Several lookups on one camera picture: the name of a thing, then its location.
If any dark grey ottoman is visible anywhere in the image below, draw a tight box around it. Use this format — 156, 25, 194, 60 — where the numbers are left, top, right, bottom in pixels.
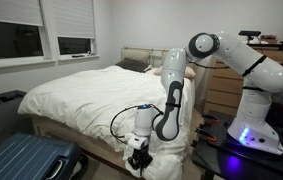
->
0, 89, 32, 148

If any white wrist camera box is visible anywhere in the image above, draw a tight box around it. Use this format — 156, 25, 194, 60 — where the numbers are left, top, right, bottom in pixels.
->
126, 133, 149, 151

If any dark grey pillow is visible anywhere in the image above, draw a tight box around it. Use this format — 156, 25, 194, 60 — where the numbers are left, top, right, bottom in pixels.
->
115, 58, 153, 74

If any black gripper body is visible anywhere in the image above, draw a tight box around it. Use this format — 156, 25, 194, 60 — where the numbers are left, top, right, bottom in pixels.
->
130, 146, 152, 162

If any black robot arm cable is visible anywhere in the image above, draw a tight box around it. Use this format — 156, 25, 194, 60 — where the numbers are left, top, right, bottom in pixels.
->
110, 60, 230, 145

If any narrow white window blind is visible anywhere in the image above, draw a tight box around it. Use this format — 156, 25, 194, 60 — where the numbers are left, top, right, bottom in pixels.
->
52, 0, 96, 39

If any wooden dresser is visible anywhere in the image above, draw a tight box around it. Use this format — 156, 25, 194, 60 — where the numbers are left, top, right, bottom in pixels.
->
202, 44, 283, 116

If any wide white window blind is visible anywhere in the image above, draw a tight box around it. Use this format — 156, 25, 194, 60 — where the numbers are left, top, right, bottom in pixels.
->
0, 0, 44, 27

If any pink pillow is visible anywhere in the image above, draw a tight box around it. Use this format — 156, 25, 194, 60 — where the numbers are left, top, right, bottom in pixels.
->
153, 64, 196, 80

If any light wooden bed frame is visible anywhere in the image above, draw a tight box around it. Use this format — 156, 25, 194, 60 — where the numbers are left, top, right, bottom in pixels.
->
30, 46, 170, 179

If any wide dark window pane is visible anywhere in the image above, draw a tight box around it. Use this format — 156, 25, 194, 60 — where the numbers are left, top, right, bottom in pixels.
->
0, 19, 44, 61

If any white stitched duvet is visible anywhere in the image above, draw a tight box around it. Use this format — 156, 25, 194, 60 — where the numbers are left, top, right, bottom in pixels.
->
16, 64, 195, 180

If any orange-handled black clamp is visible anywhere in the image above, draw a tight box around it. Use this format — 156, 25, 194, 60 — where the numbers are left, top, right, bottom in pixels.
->
195, 126, 217, 143
201, 114, 221, 124

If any narrow dark window pane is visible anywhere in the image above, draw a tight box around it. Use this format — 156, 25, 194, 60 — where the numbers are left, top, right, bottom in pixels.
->
57, 36, 92, 55

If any blue hard-shell suitcase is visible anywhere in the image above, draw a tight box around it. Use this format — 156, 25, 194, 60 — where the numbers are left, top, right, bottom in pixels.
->
0, 133, 82, 180

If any black robot table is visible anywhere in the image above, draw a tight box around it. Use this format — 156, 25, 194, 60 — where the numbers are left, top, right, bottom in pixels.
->
191, 109, 283, 180

